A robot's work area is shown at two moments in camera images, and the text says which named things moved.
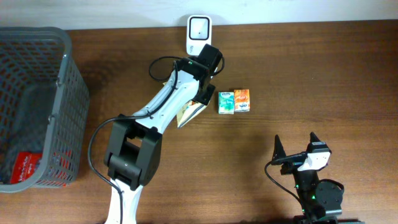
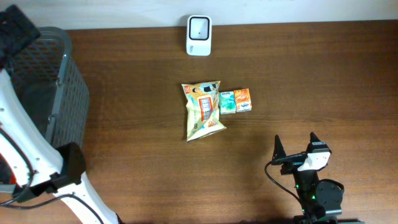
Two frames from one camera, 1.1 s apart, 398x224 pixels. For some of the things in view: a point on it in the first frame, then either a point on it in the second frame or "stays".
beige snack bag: [188, 112] to [203, 109]
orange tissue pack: [241, 100] stays
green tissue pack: [226, 102] stays
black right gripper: [291, 162] stays
